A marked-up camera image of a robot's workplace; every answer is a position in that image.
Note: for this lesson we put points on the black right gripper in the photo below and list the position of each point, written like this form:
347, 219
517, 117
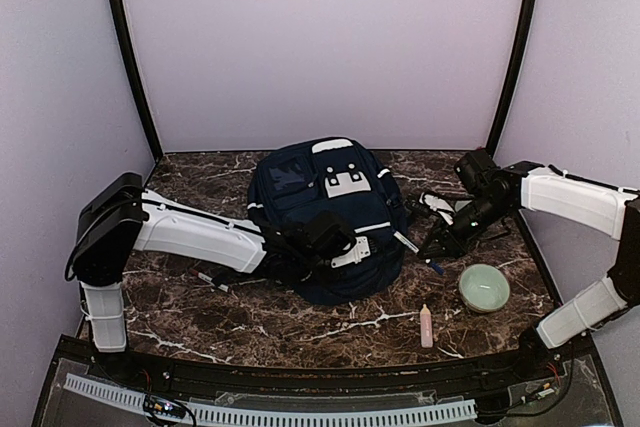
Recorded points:
452, 245

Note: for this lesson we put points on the blue pen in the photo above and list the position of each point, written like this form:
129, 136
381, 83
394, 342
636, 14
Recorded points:
406, 242

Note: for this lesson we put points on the navy blue student backpack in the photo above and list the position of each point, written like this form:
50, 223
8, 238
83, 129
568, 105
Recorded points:
336, 190

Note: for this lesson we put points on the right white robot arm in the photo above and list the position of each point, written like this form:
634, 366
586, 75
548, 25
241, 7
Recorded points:
497, 191

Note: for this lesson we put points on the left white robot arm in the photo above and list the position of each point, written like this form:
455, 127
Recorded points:
127, 217

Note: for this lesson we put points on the near green ceramic bowl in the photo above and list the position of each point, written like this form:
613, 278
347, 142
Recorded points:
484, 288

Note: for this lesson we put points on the pink highlighter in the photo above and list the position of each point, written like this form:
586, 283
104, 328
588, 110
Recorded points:
426, 332

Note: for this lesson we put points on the red cap marker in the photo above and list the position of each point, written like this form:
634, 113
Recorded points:
210, 281

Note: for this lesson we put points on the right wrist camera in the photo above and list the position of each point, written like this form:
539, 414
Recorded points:
434, 202

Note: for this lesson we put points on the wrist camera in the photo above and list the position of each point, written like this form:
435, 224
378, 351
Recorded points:
360, 251
434, 202

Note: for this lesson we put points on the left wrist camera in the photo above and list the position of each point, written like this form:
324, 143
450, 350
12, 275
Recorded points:
360, 251

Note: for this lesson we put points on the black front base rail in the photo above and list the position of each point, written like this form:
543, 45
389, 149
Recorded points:
481, 375

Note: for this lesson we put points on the right black frame post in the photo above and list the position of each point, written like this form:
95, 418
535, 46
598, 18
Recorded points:
516, 58

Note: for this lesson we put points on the black frame post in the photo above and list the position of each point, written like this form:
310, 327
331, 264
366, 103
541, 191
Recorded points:
516, 58
126, 48

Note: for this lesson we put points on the white slotted cable duct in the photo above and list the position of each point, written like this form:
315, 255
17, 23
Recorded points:
196, 413

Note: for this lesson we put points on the left black frame post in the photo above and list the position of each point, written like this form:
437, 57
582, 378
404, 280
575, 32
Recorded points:
126, 48

